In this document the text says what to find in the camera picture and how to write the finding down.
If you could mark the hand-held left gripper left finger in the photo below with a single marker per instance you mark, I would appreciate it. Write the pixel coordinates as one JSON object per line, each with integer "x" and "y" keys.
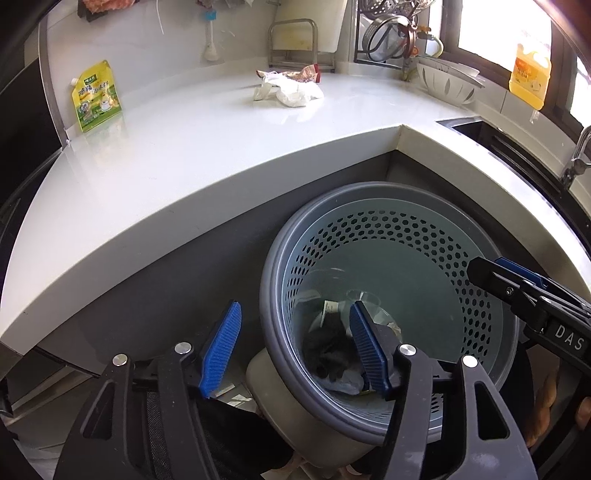
{"x": 221, "y": 350}

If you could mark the person's right hand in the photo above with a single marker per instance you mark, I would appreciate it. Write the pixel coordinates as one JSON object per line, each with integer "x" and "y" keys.
{"x": 546, "y": 397}

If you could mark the white colander bowl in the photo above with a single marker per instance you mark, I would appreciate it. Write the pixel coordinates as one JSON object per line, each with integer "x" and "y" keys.
{"x": 443, "y": 87}

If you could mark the yellow green seasoning pouch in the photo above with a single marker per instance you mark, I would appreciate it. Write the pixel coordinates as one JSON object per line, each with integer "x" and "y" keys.
{"x": 94, "y": 99}

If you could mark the white cutting board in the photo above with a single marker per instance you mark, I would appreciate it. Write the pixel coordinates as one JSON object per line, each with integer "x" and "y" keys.
{"x": 332, "y": 23}

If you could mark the black dish rack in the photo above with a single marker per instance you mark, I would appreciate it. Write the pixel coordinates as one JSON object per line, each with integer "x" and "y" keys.
{"x": 358, "y": 37}

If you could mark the grey perforated trash bin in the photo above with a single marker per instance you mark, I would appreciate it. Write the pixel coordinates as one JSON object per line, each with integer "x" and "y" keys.
{"x": 415, "y": 286}

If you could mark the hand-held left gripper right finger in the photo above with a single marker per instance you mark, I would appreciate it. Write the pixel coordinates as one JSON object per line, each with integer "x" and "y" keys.
{"x": 369, "y": 350}

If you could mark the metal faucet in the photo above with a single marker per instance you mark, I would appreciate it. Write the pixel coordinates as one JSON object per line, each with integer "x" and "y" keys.
{"x": 577, "y": 157}

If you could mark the metal cutting board rack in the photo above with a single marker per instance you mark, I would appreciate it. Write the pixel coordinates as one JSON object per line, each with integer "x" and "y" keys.
{"x": 277, "y": 41}

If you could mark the window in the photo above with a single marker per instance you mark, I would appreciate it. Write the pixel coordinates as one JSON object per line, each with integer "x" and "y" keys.
{"x": 485, "y": 27}

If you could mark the perforated metal steamer tray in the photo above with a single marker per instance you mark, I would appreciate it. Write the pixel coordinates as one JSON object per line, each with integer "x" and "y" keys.
{"x": 383, "y": 5}

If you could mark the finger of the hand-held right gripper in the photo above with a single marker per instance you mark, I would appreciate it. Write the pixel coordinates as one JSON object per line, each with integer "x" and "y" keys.
{"x": 494, "y": 279}
{"x": 531, "y": 277}

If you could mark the white tissue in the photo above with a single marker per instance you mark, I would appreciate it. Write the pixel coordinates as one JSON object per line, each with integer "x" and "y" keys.
{"x": 291, "y": 94}

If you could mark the printed snack wrapper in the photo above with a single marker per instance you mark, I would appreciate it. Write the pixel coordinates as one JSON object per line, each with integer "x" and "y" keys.
{"x": 307, "y": 74}

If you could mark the green white medicine box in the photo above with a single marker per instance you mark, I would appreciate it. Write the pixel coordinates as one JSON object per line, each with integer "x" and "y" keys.
{"x": 332, "y": 309}

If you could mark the white bottle brush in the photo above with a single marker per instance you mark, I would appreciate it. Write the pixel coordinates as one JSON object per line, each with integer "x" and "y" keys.
{"x": 211, "y": 46}

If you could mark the yellow oil bottle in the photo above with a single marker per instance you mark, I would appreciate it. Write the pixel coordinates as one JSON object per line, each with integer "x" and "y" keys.
{"x": 528, "y": 78}

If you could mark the clear plastic bag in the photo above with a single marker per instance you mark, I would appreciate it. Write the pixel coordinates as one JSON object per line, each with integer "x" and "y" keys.
{"x": 348, "y": 383}

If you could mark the glass pot lid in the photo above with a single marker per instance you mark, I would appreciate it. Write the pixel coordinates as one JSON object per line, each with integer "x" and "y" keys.
{"x": 383, "y": 41}

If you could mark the black kitchen sink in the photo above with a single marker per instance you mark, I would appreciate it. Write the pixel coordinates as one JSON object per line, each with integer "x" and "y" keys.
{"x": 498, "y": 143}

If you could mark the pink dish cloth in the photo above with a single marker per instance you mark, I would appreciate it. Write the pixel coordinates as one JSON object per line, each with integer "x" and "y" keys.
{"x": 106, "y": 4}

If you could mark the black cloth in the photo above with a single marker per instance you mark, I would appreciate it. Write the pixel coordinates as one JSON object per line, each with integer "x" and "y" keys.
{"x": 328, "y": 350}

